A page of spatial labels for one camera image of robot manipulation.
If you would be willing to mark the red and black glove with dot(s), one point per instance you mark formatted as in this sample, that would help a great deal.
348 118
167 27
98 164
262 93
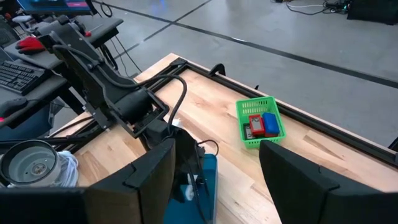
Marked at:
29 45

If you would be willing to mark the black frame clamp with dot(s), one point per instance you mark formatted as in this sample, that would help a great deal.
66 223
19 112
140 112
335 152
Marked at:
394 145
257 87
219 69

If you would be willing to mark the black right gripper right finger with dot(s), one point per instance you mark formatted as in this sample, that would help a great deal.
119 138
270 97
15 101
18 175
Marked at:
295 186

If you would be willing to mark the black computer mouse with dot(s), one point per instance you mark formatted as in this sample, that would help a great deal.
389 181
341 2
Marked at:
12 105

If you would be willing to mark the blue digital display device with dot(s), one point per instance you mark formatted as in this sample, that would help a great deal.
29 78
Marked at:
270 124

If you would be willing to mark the monitor with blue screen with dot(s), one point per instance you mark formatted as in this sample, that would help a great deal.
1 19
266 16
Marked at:
56 4

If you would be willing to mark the red digital display device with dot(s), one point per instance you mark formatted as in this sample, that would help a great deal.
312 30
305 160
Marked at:
256 124

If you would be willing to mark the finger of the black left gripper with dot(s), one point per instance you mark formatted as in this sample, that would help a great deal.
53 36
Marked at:
179 193
201 185

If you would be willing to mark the grey tiered desk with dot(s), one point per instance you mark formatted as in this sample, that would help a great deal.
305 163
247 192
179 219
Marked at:
43 59

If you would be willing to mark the black floor box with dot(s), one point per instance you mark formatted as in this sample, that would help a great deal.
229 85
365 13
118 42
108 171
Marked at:
373 11

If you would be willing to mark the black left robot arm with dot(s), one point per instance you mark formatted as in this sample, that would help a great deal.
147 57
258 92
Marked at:
93 84

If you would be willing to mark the black aluminium table frame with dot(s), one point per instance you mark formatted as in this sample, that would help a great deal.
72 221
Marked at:
311 120

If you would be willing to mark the black keyboard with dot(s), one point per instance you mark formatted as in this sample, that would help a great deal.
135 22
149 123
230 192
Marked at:
18 76

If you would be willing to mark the silver metal cup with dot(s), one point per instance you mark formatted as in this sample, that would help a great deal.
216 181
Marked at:
31 165

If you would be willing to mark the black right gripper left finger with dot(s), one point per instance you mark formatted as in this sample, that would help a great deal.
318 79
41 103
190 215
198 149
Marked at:
146 193

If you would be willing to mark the green plastic mesh basket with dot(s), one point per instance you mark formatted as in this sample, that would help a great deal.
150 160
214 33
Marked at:
248 143

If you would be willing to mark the blue rectangular tray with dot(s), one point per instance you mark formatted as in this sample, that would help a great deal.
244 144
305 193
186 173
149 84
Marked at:
211 174

